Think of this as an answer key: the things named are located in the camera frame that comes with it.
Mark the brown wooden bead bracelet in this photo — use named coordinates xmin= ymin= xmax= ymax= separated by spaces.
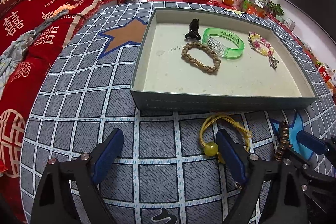
xmin=274 ymin=121 xmax=293 ymax=162

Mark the yellow cord bead bracelet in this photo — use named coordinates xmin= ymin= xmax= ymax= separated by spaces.
xmin=199 ymin=113 xmax=253 ymax=164

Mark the small silver charm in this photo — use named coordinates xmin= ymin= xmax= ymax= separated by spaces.
xmin=269 ymin=55 xmax=279 ymax=70

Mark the braided tan rope bracelet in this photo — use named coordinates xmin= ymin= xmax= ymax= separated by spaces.
xmin=180 ymin=41 xmax=222 ymax=75

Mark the pink yellow bead bracelet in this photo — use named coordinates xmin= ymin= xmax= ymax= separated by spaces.
xmin=248 ymin=31 xmax=275 ymax=57

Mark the green translucent bangle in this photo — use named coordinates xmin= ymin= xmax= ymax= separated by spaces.
xmin=202 ymin=27 xmax=245 ymax=59

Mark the black hair claw clip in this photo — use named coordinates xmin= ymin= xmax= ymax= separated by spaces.
xmin=185 ymin=19 xmax=201 ymax=40

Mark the teal jewelry tray box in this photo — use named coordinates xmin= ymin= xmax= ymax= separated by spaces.
xmin=130 ymin=8 xmax=317 ymax=111

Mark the grey checkered table cloth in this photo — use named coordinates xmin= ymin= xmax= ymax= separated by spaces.
xmin=20 ymin=2 xmax=335 ymax=223

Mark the light blue floral blanket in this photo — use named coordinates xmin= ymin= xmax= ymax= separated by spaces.
xmin=0 ymin=9 xmax=69 ymax=96

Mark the potted green plant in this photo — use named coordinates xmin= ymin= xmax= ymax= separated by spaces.
xmin=265 ymin=0 xmax=284 ymax=17

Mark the red covered sofa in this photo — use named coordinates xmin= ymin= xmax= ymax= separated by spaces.
xmin=1 ymin=0 xmax=124 ymax=223

